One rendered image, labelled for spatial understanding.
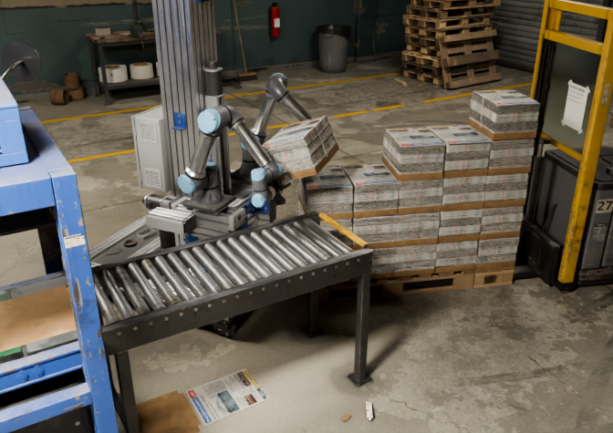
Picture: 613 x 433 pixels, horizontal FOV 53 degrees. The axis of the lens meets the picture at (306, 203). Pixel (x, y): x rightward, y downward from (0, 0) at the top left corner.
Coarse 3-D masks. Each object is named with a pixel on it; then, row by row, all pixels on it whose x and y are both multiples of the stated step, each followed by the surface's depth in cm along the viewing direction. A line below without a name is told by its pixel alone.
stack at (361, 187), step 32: (320, 192) 372; (352, 192) 375; (384, 192) 380; (416, 192) 384; (448, 192) 388; (480, 192) 392; (320, 224) 380; (352, 224) 388; (384, 224) 388; (416, 224) 392; (448, 224) 397; (480, 224) 401; (384, 256) 399; (416, 256) 402; (448, 256) 407; (320, 288) 399; (352, 288) 420; (384, 288) 408; (448, 288) 417
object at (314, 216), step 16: (272, 224) 330; (208, 240) 314; (224, 240) 316; (144, 256) 298; (224, 256) 319; (96, 272) 285; (112, 272) 289; (128, 272) 294; (144, 272) 298; (160, 272) 303; (176, 272) 308
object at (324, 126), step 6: (306, 120) 358; (312, 120) 353; (318, 120) 348; (324, 120) 351; (288, 126) 362; (294, 126) 357; (300, 126) 353; (318, 126) 343; (324, 126) 350; (330, 126) 357; (324, 132) 348; (330, 132) 356; (324, 138) 347; (330, 138) 356; (324, 144) 347; (330, 144) 355
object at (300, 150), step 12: (300, 132) 337; (312, 132) 335; (264, 144) 341; (276, 144) 333; (288, 144) 331; (300, 144) 328; (312, 144) 333; (276, 156) 338; (288, 156) 334; (300, 156) 331; (312, 156) 332; (288, 168) 338; (300, 168) 335
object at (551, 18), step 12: (552, 12) 408; (552, 24) 412; (540, 36) 413; (540, 48) 414; (540, 60) 418; (540, 72) 419; (540, 84) 421; (540, 96) 430; (540, 108) 428; (540, 132) 436; (528, 180) 449; (528, 192) 455
